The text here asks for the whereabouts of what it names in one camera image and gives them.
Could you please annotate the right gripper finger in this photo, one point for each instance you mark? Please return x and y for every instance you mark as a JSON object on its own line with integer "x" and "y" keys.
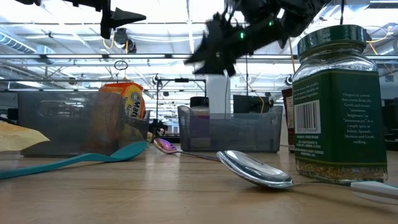
{"x": 220, "y": 68}
{"x": 211, "y": 49}

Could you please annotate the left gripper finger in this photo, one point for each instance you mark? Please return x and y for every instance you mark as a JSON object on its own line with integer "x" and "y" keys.
{"x": 124, "y": 18}

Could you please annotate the orange Maruchan ramen packet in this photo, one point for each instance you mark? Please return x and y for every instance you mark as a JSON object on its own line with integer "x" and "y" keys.
{"x": 133, "y": 99}

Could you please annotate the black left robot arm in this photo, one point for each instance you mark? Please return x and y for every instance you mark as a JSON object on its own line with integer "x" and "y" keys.
{"x": 90, "y": 2}

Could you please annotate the white square pillar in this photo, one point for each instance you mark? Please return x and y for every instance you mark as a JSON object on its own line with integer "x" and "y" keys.
{"x": 217, "y": 93}

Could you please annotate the black background monitor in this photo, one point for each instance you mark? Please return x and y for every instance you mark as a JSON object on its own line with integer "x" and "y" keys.
{"x": 248, "y": 104}

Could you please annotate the grey translucent plastic bin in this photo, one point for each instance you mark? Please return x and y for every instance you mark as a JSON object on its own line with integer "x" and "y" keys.
{"x": 56, "y": 130}
{"x": 242, "y": 133}

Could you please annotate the iridescent rainbow metal spoon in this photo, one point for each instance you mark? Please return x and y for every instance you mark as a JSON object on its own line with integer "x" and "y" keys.
{"x": 164, "y": 145}

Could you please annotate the teal plastic spoon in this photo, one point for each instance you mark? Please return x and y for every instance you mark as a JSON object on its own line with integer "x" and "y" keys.
{"x": 130, "y": 151}

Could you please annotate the green label oregano jar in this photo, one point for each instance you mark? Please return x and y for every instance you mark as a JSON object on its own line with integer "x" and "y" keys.
{"x": 339, "y": 124}

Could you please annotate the yellow Maruchan ramen packet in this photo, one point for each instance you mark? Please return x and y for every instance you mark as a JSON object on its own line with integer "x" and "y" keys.
{"x": 18, "y": 137}

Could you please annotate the black background frame stand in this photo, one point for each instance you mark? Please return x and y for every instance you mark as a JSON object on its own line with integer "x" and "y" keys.
{"x": 182, "y": 80}

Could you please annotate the grey ceiling air duct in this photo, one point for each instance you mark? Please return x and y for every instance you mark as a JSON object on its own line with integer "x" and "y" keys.
{"x": 18, "y": 45}

